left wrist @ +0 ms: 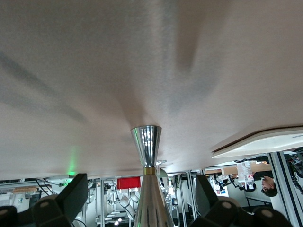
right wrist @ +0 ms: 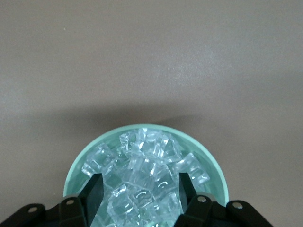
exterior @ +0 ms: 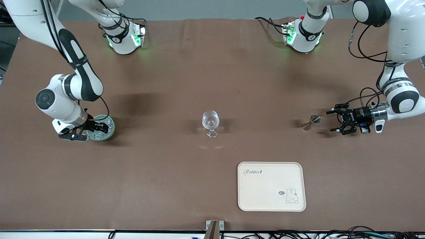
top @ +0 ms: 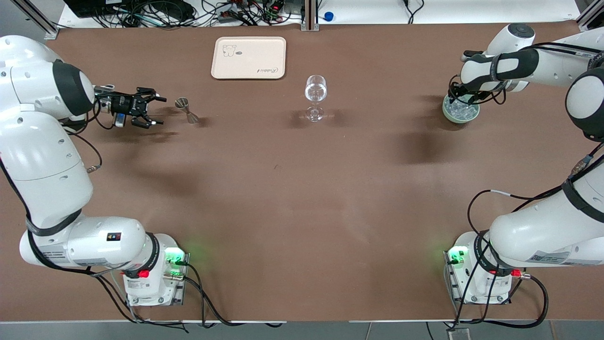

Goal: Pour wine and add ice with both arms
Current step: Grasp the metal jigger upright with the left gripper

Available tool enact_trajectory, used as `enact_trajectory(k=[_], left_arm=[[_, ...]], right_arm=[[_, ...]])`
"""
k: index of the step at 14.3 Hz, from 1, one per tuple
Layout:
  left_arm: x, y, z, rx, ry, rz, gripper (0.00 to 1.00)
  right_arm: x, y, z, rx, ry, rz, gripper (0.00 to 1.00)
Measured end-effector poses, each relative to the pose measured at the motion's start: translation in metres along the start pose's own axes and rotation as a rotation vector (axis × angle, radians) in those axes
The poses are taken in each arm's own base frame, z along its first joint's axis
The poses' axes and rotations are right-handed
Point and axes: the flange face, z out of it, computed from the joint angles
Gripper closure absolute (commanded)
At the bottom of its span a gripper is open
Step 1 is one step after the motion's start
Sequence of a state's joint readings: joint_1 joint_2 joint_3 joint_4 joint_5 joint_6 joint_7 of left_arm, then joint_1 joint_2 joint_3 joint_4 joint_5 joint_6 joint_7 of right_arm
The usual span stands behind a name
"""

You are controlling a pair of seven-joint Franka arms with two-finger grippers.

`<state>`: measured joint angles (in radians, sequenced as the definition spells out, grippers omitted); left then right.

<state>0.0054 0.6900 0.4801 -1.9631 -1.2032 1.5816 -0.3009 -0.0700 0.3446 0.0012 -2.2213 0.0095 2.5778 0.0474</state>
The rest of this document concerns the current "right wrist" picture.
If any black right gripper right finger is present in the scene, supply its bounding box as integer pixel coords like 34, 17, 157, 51
174, 172, 272, 227

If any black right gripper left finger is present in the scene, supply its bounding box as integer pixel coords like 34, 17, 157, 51
14, 173, 105, 227

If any clear ice cubes pile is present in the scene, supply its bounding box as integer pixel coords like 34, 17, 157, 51
81, 127, 211, 227

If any pale green bowl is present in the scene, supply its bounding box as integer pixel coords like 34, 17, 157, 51
62, 122, 230, 227

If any brown table cover mat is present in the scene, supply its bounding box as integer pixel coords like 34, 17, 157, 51
0, 0, 303, 227

